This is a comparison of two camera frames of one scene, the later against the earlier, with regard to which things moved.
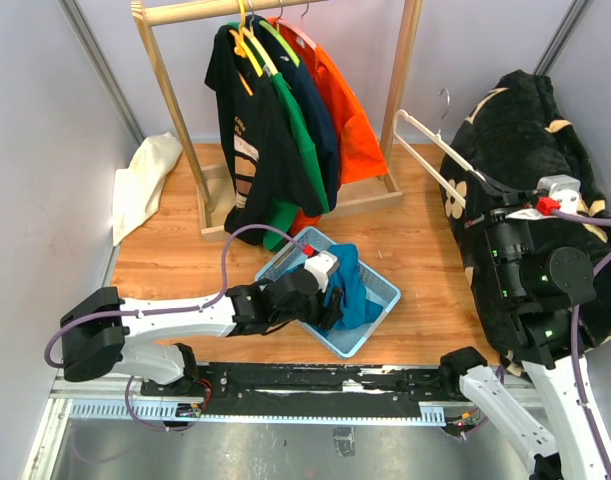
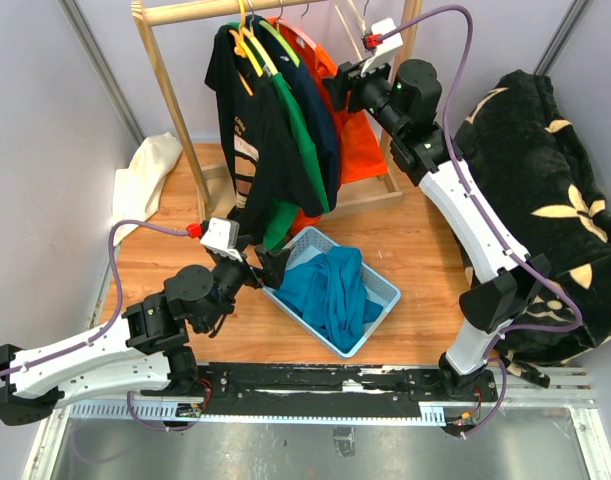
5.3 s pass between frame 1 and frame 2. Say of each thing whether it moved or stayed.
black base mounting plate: stayed
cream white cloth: stayed
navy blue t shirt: stayed
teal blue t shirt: moved
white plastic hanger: moved
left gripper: moved
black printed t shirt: stayed
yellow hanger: stayed
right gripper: moved
